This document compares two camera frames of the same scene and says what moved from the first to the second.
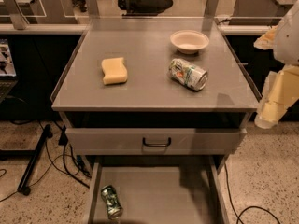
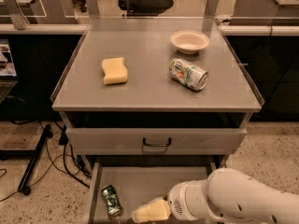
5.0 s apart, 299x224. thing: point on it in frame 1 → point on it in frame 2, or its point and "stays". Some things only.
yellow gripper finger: x=282 y=93 → x=187 y=200
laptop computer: x=7 y=73 stays
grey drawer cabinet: x=158 y=105 stays
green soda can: x=113 y=203 stays
